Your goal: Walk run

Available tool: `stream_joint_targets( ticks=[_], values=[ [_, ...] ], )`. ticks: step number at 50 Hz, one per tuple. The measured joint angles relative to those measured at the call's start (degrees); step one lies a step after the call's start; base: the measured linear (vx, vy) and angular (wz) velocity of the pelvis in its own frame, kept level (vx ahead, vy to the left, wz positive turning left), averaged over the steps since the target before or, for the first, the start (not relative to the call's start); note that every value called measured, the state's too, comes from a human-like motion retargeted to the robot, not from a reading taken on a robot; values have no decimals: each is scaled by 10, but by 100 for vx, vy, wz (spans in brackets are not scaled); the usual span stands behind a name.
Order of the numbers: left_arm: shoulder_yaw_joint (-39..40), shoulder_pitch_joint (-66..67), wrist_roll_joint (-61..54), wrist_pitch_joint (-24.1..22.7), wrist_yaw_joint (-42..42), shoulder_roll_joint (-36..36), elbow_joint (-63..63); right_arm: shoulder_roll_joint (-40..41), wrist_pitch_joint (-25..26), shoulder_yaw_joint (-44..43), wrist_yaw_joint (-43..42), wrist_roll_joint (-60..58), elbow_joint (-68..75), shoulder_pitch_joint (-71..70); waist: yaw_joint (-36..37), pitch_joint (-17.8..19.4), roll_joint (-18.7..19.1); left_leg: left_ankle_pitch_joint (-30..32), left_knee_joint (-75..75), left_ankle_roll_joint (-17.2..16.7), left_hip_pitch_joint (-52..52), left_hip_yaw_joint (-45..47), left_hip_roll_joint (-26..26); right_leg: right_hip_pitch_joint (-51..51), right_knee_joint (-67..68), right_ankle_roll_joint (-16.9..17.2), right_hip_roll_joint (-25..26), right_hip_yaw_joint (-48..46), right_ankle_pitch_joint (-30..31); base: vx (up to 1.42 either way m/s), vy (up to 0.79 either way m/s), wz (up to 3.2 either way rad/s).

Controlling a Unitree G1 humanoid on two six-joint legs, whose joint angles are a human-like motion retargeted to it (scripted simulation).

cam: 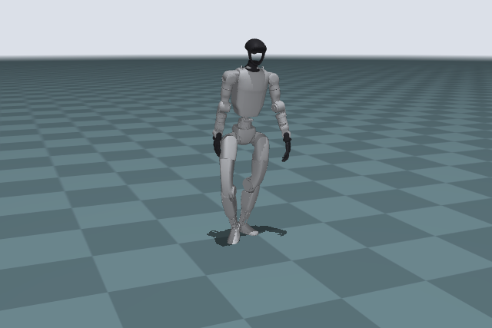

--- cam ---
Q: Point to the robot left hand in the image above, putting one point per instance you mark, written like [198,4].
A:
[288,146]

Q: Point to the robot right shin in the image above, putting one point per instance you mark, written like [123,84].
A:
[230,209]

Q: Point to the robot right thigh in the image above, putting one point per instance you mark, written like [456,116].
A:
[229,146]

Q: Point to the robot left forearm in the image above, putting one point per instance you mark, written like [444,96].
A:
[283,123]

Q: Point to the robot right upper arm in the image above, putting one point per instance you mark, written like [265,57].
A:
[228,79]

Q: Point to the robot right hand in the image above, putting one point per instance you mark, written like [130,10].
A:
[217,144]

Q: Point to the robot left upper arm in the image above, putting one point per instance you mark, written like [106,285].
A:
[274,89]

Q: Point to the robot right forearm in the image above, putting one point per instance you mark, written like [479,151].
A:
[220,121]

